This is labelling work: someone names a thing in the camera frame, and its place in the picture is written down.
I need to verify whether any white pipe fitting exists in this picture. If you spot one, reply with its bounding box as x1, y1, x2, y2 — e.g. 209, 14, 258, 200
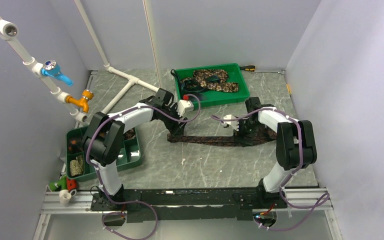
58, 189, 72, 206

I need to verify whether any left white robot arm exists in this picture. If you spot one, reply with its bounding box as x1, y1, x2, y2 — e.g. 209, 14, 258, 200
81, 88, 194, 210

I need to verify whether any green compartment organizer box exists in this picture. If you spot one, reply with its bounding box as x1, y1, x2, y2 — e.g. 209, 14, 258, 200
66, 126, 142, 182

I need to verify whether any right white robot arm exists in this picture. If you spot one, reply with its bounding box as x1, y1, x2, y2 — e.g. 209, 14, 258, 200
223, 97, 317, 208

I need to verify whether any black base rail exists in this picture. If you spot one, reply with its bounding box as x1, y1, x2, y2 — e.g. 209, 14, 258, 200
90, 186, 287, 223

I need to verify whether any white PVC pipe frame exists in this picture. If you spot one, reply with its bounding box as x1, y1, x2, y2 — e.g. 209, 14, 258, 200
0, 0, 159, 124

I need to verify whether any silver wrench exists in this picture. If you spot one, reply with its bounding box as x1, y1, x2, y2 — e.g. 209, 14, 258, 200
254, 69, 286, 75

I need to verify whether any dark orange patterned tie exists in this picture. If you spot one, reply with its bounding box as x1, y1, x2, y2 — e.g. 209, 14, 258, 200
167, 127, 277, 147

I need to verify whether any yellow black screwdriver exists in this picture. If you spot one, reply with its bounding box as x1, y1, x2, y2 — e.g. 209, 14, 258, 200
239, 65, 256, 72

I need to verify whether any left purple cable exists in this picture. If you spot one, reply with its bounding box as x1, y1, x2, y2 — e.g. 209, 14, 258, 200
85, 94, 202, 240

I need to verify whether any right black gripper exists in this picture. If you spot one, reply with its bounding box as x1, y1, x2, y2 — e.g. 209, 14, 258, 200
232, 117, 263, 147

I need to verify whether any olive rolled tie in organizer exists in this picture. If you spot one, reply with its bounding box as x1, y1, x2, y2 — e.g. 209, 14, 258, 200
69, 155, 85, 177

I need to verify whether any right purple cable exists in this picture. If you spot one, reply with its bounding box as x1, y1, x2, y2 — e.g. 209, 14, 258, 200
210, 106, 331, 232

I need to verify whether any blue faucet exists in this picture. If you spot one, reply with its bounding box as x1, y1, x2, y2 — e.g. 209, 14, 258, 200
40, 59, 74, 86

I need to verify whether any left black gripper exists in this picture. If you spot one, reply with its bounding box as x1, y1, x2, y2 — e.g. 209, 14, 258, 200
160, 103, 189, 136

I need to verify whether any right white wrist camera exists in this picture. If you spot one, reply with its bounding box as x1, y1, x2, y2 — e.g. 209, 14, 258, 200
220, 114, 239, 131

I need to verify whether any orange faucet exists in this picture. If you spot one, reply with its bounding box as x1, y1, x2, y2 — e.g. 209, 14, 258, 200
64, 89, 94, 113

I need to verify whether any brown floral tie in tray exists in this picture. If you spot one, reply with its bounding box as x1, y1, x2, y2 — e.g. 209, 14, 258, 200
180, 69, 240, 93

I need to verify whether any aluminium frame rail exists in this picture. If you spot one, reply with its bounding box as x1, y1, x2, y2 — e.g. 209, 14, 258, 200
41, 187, 329, 215

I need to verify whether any red pipe fitting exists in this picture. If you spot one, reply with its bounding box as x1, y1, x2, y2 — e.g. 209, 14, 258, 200
66, 178, 78, 194

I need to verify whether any purple cable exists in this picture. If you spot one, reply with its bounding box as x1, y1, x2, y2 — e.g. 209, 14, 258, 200
210, 106, 331, 232
85, 94, 202, 240

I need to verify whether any green tray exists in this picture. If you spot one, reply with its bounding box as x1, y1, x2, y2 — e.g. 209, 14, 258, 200
173, 63, 250, 107

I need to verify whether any green pipe fitting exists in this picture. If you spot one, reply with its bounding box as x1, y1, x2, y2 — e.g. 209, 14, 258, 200
47, 175, 68, 192

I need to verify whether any dark blue tie in tray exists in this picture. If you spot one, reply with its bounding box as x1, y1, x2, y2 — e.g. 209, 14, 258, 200
170, 69, 229, 102

